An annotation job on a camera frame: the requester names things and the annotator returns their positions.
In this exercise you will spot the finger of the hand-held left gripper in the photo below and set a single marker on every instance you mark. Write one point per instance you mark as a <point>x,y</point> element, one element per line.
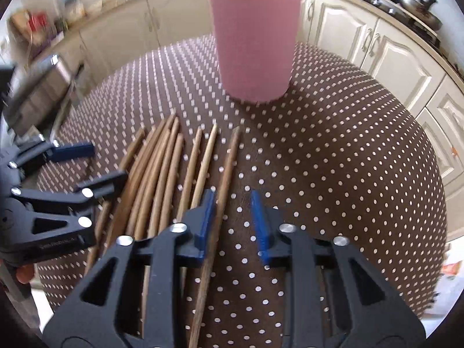
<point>72,151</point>
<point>105,183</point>

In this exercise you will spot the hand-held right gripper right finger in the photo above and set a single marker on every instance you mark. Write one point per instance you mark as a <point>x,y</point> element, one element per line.
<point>261,224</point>

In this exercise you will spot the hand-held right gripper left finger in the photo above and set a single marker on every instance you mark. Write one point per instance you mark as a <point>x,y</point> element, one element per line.
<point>205,224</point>

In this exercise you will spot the tapered wooden chopstick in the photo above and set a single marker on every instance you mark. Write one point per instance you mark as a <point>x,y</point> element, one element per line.
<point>226,174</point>

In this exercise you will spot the row of wooden chopsticks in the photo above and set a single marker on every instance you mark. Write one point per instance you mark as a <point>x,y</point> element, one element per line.
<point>163,174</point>

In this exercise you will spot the pink chopstick holder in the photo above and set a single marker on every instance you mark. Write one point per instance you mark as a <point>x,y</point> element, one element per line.
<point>253,43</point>

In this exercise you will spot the silver and black rice cooker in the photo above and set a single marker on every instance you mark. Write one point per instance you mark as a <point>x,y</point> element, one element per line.
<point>40,87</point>

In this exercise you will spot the brown polka dot tablecloth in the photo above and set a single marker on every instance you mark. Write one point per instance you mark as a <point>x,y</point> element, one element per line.
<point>344,170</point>

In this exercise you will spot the red knife holder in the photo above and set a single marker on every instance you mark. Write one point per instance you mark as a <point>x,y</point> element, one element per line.
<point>38,21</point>

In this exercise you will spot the jar with white label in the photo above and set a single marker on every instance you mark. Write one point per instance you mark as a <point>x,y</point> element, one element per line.
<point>78,10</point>

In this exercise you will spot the wooden cutting board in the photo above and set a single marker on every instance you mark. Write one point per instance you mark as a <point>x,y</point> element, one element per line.
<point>20,20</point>

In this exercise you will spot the beige kitchen countertop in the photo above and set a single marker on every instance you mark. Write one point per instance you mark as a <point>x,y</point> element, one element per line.
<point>119,2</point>

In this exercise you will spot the black gas stove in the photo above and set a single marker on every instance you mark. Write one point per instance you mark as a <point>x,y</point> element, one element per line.
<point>393,13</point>

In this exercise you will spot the steel wok with lid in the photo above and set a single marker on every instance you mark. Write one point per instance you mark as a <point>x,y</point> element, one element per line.
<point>417,7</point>

